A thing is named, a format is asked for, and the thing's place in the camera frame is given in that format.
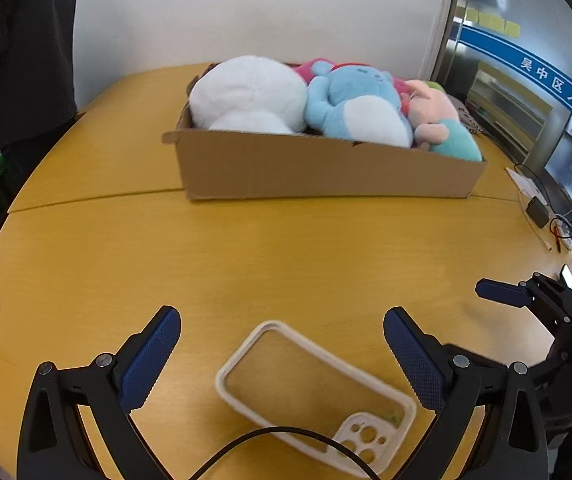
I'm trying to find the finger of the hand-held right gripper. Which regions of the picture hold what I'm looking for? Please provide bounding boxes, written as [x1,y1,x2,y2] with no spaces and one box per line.
[474,280,534,308]

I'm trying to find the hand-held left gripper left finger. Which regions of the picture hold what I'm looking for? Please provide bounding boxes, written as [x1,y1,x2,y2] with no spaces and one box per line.
[16,305,183,480]

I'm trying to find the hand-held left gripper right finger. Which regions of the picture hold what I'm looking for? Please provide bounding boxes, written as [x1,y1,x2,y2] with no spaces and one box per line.
[383,306,550,480]

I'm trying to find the white clear phone case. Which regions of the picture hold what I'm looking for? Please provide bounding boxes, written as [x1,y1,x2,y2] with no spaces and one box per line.
[215,320,417,476]

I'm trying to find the peach and teal plush toy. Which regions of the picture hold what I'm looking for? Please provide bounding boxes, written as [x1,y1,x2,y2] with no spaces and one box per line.
[408,79,483,162]

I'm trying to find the cardboard box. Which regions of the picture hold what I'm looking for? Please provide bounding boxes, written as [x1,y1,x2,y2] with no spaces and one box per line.
[162,62,489,202]

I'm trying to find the light blue plush toy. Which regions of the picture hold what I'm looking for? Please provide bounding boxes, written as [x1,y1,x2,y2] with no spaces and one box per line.
[305,60,415,148]

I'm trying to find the white plush toy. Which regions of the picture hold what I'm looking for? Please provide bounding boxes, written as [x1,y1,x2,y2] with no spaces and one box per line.
[188,55,308,135]

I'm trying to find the pink plush bear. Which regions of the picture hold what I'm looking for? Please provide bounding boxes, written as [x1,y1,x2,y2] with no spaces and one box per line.
[293,57,367,86]

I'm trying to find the black charger adapter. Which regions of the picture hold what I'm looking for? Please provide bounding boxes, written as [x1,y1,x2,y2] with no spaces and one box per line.
[526,197,550,228]

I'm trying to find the white paper sheet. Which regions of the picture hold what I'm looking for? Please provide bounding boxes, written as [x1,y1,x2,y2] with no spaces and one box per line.
[504,166,549,206]

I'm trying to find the blue banner sticker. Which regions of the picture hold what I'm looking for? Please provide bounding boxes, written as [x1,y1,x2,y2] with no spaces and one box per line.
[458,25,572,148]

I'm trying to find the black cable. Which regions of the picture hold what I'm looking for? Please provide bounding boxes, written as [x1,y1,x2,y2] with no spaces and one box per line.
[188,426,384,480]

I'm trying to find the metal door frame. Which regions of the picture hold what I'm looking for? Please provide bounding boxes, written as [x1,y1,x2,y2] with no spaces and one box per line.
[436,0,476,96]

